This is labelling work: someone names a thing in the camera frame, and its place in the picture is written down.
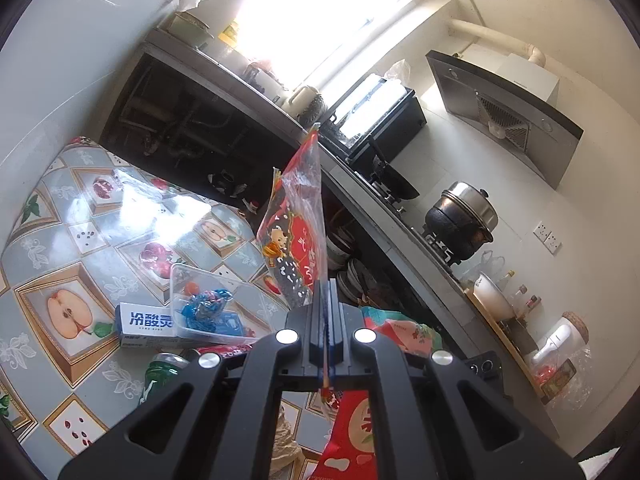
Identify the black pot with steel lid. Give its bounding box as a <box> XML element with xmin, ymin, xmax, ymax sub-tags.
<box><xmin>425</xmin><ymin>181</ymin><xmax>500</xmax><ymax>261</ymax></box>

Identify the wooden cutting board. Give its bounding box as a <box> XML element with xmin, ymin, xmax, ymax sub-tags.
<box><xmin>465</xmin><ymin>290</ymin><xmax>551</xmax><ymax>396</ymax></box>

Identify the black range hood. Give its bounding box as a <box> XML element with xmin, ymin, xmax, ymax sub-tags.
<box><xmin>425</xmin><ymin>50</ymin><xmax>585</xmax><ymax>191</ymax></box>

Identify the green drink bottle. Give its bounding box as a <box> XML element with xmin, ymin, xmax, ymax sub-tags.
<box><xmin>142</xmin><ymin>352</ymin><xmax>193</xmax><ymax>406</ymax></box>

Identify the plastic bag with red contents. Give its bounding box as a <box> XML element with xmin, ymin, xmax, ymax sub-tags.
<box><xmin>532</xmin><ymin>350</ymin><xmax>593</xmax><ymax>406</ymax></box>

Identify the clear plastic container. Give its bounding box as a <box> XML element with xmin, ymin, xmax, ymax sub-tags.
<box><xmin>169</xmin><ymin>262</ymin><xmax>273</xmax><ymax>346</ymax></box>

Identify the fruit print tablecloth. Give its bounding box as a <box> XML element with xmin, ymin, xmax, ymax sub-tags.
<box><xmin>0</xmin><ymin>135</ymin><xmax>341</xmax><ymax>461</ymax></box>

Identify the black countertop appliance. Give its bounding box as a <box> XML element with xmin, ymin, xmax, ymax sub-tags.
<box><xmin>320</xmin><ymin>74</ymin><xmax>428</xmax><ymax>161</ymax></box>

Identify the cream kettle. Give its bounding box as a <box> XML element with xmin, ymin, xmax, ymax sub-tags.
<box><xmin>287</xmin><ymin>85</ymin><xmax>321</xmax><ymax>123</ymax></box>

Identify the cartoon print snack bag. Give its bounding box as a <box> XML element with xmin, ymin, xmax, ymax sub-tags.
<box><xmin>255</xmin><ymin>122</ymin><xmax>343</xmax><ymax>418</ymax></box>

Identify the white wall socket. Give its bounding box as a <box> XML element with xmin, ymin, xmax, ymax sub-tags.
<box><xmin>532</xmin><ymin>220</ymin><xmax>563</xmax><ymax>256</ymax></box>

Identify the concrete kitchen counter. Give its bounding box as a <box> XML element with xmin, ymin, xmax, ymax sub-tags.
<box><xmin>100</xmin><ymin>27</ymin><xmax>561</xmax><ymax>441</ymax></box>

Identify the white exhaust pipe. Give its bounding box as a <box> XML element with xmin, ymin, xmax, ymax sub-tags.
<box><xmin>447</xmin><ymin>19</ymin><xmax>546</xmax><ymax>68</ymax></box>

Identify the kitchen window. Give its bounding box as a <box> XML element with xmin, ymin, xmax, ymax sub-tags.
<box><xmin>232</xmin><ymin>0</ymin><xmax>416</xmax><ymax>91</ymax></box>

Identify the white jug with cork lid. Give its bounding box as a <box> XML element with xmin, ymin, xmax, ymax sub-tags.
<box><xmin>530</xmin><ymin>312</ymin><xmax>590</xmax><ymax>366</ymax></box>

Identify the small red packet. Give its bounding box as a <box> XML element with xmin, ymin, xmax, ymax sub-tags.
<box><xmin>197</xmin><ymin>344</ymin><xmax>258</xmax><ymax>361</ymax></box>

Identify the green enamel basin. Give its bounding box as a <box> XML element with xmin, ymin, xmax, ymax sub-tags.
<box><xmin>170</xmin><ymin>10</ymin><xmax>216</xmax><ymax>41</ymax></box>

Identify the stack of plates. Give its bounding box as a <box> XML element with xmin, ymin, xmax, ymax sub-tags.
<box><xmin>337</xmin><ymin>260</ymin><xmax>376</xmax><ymax>303</ymax></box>

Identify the blue and white toothpaste box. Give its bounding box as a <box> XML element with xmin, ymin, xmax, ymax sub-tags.
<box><xmin>114</xmin><ymin>302</ymin><xmax>258</xmax><ymax>351</ymax></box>

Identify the blue candy wrapper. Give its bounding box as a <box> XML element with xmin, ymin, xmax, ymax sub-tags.
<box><xmin>180</xmin><ymin>287</ymin><xmax>236</xmax><ymax>333</ymax></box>

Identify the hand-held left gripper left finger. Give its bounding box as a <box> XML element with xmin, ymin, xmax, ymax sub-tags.
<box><xmin>57</xmin><ymin>280</ymin><xmax>326</xmax><ymax>480</ymax></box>

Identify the white pan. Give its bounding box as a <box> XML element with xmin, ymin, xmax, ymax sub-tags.
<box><xmin>470</xmin><ymin>272</ymin><xmax>518</xmax><ymax>321</ymax></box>

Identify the crumpled beige bag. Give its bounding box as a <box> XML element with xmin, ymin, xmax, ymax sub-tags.
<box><xmin>272</xmin><ymin>400</ymin><xmax>306</xmax><ymax>480</ymax></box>

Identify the black wok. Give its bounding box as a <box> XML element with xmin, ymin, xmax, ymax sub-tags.
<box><xmin>370</xmin><ymin>157</ymin><xmax>421</xmax><ymax>201</ymax></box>

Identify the gas stove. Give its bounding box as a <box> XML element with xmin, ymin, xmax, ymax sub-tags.
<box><xmin>350</xmin><ymin>170</ymin><xmax>463</xmax><ymax>268</ymax></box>

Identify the colourful printed bag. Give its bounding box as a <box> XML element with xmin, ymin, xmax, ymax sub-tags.
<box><xmin>362</xmin><ymin>307</ymin><xmax>443</xmax><ymax>361</ymax></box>

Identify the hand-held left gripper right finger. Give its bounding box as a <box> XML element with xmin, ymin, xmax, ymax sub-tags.
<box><xmin>325</xmin><ymin>280</ymin><xmax>586</xmax><ymax>480</ymax></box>

